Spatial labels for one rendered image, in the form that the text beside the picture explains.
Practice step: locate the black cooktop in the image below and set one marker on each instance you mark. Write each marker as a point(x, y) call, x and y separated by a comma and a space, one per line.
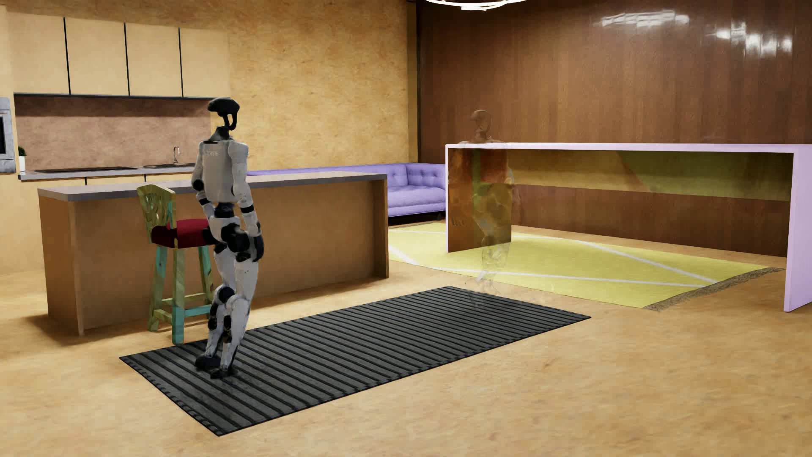
point(82, 169)

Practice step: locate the wooden kitchen island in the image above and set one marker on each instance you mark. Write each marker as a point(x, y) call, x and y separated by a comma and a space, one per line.
point(317, 222)

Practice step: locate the translucent ghost robot figure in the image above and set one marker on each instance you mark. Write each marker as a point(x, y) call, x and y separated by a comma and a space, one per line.
point(482, 130)

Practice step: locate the built-in steel oven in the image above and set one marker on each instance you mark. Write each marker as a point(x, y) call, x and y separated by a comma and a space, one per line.
point(5, 136)

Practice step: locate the white robot leg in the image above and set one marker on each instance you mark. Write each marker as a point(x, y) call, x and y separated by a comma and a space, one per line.
point(213, 320)
point(244, 279)

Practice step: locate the yellow green rug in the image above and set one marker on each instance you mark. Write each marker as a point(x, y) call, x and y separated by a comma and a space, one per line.
point(571, 266)

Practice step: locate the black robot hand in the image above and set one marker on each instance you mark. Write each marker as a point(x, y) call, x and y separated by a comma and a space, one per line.
point(235, 240)
point(257, 247)

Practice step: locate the black striped rug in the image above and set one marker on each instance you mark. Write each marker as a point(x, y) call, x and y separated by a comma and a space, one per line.
point(380, 336)

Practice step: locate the chrome sink faucet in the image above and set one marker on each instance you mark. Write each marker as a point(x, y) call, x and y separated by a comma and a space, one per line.
point(176, 155)

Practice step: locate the grey kitchen counter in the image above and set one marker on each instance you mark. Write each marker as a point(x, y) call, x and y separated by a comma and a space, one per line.
point(76, 174)

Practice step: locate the black robot head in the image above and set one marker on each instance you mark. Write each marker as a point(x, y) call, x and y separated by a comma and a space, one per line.
point(223, 109)

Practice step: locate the light purple desk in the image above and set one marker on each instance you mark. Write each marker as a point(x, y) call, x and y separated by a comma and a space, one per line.
point(634, 147)

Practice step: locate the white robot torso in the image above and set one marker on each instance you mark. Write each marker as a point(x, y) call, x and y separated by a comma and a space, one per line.
point(220, 172)

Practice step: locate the beige wall cabinet door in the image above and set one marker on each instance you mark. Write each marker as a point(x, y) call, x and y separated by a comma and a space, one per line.
point(96, 57)
point(38, 54)
point(204, 63)
point(153, 60)

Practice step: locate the white right robot leg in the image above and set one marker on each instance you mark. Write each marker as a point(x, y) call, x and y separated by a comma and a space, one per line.
point(213, 320)

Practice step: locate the small potted plant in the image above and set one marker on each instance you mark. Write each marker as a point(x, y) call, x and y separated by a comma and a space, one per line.
point(21, 155)

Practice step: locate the green stool red cushion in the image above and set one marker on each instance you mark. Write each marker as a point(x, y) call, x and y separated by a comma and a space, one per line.
point(181, 232)

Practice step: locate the purple tufted sofa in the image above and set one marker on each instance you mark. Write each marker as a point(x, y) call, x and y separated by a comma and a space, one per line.
point(412, 195)

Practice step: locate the white left robot leg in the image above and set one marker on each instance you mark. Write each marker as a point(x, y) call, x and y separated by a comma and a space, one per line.
point(244, 279)

